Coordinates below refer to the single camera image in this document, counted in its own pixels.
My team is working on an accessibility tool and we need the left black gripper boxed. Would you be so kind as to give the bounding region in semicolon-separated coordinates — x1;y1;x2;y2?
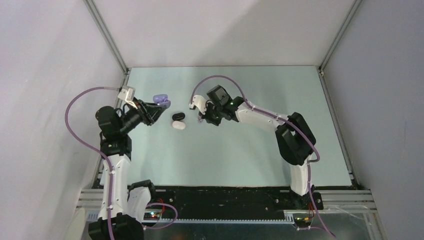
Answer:
117;97;166;135

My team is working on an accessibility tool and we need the purple earbud charging case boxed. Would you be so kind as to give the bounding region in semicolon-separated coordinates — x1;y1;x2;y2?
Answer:
152;94;171;108

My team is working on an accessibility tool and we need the black earbud charging case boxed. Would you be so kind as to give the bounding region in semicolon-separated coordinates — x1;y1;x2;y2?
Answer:
171;112;186;121

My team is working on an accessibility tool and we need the white earbud charging case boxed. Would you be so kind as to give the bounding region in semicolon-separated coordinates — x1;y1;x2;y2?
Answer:
171;120;186;130

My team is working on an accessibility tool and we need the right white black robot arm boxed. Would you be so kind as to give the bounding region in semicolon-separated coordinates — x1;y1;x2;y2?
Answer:
189;85;317;209

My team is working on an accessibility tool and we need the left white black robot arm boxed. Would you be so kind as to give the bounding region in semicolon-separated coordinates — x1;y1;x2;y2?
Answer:
88;94;171;240

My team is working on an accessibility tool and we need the left controller board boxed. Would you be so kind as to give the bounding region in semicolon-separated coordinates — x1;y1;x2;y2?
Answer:
143;212;162;222

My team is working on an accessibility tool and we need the controller board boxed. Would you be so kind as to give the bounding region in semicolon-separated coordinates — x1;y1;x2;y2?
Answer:
293;216;314;228
143;212;162;222

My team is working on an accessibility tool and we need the right controller board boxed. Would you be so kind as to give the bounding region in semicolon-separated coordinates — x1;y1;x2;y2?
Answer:
293;216;314;228

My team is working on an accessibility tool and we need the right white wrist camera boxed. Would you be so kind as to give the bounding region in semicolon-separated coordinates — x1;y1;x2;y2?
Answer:
188;95;207;115

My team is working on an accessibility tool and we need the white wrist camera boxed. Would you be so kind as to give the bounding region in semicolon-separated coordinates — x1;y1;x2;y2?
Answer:
117;85;137;108
188;95;207;115

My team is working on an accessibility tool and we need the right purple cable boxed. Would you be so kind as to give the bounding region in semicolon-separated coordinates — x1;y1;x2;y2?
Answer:
190;75;336;238

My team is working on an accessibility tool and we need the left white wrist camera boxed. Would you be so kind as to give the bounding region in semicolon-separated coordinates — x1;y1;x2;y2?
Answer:
117;85;137;108

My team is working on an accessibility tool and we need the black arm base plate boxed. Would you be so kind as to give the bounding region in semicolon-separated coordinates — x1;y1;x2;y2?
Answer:
143;184;324;210

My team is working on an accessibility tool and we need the aluminium frame rail front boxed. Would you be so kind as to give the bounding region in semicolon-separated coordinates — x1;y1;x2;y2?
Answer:
76;188;379;226

